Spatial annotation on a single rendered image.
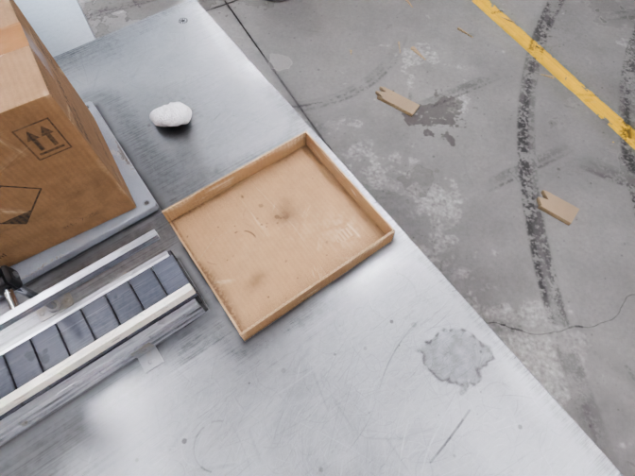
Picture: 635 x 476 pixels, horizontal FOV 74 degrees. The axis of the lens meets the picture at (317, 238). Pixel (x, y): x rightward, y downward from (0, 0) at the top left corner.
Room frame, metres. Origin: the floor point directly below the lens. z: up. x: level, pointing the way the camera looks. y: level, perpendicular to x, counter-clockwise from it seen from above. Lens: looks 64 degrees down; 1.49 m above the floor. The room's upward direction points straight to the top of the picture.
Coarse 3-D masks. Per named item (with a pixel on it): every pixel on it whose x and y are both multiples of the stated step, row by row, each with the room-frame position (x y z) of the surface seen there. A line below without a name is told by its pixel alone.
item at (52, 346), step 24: (168, 264) 0.25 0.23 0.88; (120, 288) 0.21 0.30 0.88; (144, 288) 0.21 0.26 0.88; (168, 288) 0.21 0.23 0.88; (96, 312) 0.17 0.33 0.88; (120, 312) 0.17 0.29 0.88; (168, 312) 0.17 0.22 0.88; (48, 336) 0.13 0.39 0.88; (72, 336) 0.13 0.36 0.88; (96, 336) 0.13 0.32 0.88; (0, 360) 0.10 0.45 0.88; (24, 360) 0.10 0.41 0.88; (48, 360) 0.10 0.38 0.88; (0, 384) 0.07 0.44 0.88
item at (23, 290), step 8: (0, 272) 0.20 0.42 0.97; (8, 272) 0.20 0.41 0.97; (16, 272) 0.20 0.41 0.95; (0, 280) 0.19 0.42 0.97; (8, 280) 0.19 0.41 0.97; (16, 280) 0.19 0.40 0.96; (0, 288) 0.18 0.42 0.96; (8, 288) 0.18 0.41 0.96; (16, 288) 0.18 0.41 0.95; (24, 288) 0.19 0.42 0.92; (8, 296) 0.17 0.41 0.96; (32, 296) 0.19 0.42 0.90; (16, 304) 0.16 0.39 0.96; (48, 304) 0.19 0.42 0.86; (56, 304) 0.19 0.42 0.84
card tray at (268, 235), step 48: (288, 144) 0.50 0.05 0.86; (240, 192) 0.41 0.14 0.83; (288, 192) 0.41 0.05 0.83; (336, 192) 0.41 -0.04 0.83; (192, 240) 0.31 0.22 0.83; (240, 240) 0.31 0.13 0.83; (288, 240) 0.31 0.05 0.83; (336, 240) 0.31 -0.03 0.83; (384, 240) 0.30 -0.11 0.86; (240, 288) 0.22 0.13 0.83; (288, 288) 0.23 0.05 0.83
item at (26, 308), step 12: (144, 240) 0.25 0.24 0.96; (156, 240) 0.26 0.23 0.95; (120, 252) 0.23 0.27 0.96; (132, 252) 0.24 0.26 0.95; (96, 264) 0.21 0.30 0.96; (108, 264) 0.22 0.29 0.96; (72, 276) 0.20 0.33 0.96; (84, 276) 0.20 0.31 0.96; (60, 288) 0.18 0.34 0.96; (72, 288) 0.18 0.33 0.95; (36, 300) 0.16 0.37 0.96; (48, 300) 0.17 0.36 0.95; (12, 312) 0.15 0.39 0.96; (24, 312) 0.15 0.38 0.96; (0, 324) 0.13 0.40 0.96
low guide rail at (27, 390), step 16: (192, 288) 0.20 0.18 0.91; (160, 304) 0.17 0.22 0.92; (176, 304) 0.18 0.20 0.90; (144, 320) 0.15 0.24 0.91; (112, 336) 0.13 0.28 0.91; (80, 352) 0.10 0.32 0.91; (96, 352) 0.11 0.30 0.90; (64, 368) 0.08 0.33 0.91; (32, 384) 0.06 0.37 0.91; (48, 384) 0.07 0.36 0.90; (0, 400) 0.04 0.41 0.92; (16, 400) 0.04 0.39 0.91
